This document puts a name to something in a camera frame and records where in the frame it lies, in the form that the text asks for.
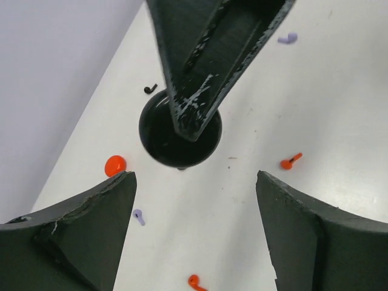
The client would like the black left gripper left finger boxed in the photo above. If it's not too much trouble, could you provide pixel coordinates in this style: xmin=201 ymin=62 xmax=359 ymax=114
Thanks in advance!
xmin=1 ymin=172 xmax=137 ymax=291

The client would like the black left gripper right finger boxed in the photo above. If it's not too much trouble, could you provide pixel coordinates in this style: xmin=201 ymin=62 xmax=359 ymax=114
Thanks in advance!
xmin=256 ymin=171 xmax=387 ymax=291

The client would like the black earbud charging case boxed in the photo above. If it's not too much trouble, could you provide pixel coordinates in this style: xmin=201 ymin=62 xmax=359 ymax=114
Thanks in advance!
xmin=138 ymin=90 xmax=222 ymax=170

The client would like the orange earbud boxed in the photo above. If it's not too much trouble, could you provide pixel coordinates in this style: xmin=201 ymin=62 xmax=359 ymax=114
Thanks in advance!
xmin=279 ymin=152 xmax=303 ymax=170
xmin=187 ymin=274 xmax=207 ymax=291

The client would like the black earbud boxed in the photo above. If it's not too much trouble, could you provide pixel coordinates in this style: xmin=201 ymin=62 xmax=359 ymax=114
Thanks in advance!
xmin=143 ymin=84 xmax=158 ymax=95

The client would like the orange charging case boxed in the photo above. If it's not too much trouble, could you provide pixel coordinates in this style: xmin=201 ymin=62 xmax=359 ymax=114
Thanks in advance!
xmin=104 ymin=155 xmax=127 ymax=177

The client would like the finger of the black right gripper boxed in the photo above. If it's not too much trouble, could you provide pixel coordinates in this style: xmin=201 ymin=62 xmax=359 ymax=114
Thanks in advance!
xmin=147 ymin=0 xmax=294 ymax=141

